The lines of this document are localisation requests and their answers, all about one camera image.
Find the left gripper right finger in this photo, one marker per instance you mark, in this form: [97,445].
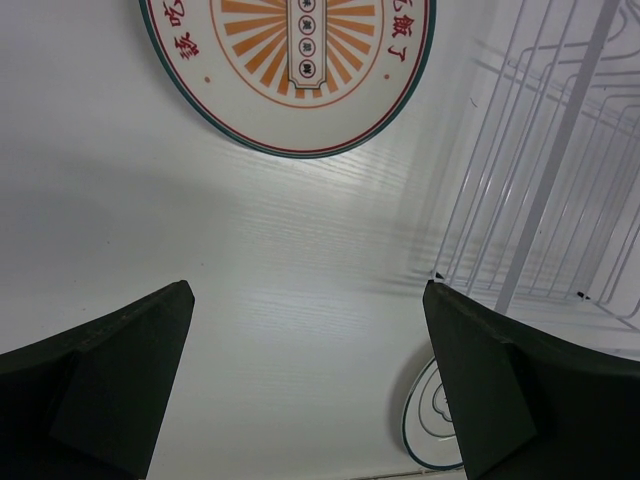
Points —
[526,404]

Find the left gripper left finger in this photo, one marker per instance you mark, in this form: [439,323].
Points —
[89,402]

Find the orange sunburst plate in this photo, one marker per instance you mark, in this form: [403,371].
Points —
[294,79]

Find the white plate dark rim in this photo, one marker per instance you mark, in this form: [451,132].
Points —
[427,429]

